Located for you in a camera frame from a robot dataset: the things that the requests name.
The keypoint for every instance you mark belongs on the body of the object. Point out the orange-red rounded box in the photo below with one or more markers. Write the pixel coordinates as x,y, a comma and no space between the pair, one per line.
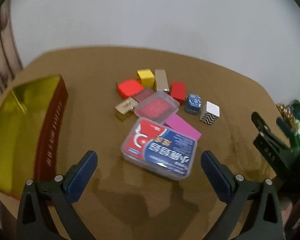
128,88

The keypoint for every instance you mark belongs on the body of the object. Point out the clear case with red insert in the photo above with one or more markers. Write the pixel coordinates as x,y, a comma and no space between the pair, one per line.
156,108

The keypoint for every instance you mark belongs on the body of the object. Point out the black white zigzag box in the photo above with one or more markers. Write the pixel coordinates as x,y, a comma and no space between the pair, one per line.
210,113

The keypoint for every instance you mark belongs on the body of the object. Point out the blue patterned jar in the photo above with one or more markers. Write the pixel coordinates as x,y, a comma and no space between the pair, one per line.
193,103

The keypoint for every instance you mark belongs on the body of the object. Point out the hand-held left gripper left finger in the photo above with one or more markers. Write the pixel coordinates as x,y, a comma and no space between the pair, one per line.
81,177

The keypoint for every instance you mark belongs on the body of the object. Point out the yellow cube box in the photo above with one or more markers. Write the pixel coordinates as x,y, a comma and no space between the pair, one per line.
145,78

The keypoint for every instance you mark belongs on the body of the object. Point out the clear box blue red label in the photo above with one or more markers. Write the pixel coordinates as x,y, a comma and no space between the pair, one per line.
160,150

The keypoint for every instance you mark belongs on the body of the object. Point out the red rectangular box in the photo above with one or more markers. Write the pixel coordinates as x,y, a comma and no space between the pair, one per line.
178,92

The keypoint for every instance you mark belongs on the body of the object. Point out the magenta box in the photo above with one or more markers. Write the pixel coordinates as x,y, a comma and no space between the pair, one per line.
185,128

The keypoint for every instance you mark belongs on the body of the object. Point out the striped beige curtain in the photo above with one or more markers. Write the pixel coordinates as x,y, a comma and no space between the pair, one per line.
2,55

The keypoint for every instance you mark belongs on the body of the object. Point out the gold and maroon tin box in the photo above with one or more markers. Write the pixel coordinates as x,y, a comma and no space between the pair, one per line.
15,130

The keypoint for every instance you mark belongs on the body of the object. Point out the beige rectangular box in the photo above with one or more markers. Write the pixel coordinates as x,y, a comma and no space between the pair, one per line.
161,80

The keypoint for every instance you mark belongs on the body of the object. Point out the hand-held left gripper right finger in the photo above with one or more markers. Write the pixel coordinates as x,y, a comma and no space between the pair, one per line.
215,177

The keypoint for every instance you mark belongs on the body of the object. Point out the small gold box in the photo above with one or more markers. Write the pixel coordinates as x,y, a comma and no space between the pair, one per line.
125,107

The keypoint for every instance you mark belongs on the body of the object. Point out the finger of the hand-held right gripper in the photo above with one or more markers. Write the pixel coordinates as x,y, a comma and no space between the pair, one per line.
284,128
259,123

